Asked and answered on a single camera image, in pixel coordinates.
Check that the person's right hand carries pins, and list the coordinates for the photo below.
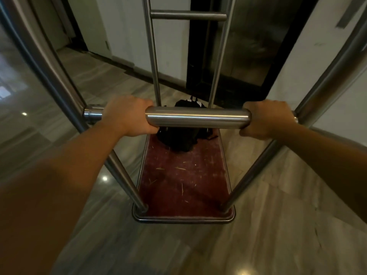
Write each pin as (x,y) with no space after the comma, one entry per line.
(269,118)

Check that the person's left hand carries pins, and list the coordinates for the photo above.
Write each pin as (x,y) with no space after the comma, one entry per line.
(126,115)

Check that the person's right thumb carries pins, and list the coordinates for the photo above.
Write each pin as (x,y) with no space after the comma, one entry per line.
(245,131)

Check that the person's left thumb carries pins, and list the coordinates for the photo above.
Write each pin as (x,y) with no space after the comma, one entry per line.
(150,129)

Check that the steel luggage cart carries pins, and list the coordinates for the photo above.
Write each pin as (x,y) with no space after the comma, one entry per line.
(197,117)

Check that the person's right forearm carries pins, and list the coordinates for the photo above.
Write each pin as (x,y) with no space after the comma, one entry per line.
(326,157)

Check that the person's left forearm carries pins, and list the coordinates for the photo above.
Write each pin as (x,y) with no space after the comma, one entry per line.
(54,194)

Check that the black backpack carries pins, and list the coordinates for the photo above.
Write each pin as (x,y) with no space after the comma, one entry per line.
(183,138)

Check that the red cart carpet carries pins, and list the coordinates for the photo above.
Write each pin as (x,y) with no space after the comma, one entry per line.
(185,180)

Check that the dark elevator door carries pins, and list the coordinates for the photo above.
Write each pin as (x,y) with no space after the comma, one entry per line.
(243,42)

